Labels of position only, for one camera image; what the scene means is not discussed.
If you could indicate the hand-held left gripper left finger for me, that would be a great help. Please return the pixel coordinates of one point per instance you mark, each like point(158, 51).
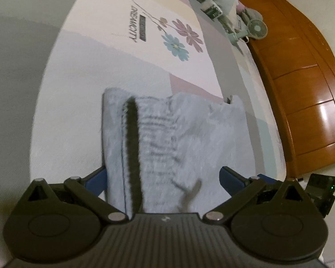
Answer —
point(96, 182)

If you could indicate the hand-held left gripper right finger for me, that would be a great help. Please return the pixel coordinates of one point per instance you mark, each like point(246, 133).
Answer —
point(231, 182)

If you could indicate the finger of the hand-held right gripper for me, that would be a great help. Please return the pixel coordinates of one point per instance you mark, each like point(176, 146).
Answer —
point(268, 178)

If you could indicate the grey sweatpants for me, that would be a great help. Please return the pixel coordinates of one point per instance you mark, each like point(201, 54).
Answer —
point(170, 145)

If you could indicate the wooden headboard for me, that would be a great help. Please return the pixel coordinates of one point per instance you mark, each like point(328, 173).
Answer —
point(296, 61)

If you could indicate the green handheld fan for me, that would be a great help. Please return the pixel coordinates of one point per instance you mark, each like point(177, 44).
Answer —
point(254, 29)

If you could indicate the small tissue pack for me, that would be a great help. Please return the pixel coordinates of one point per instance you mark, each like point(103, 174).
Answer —
point(211, 9)

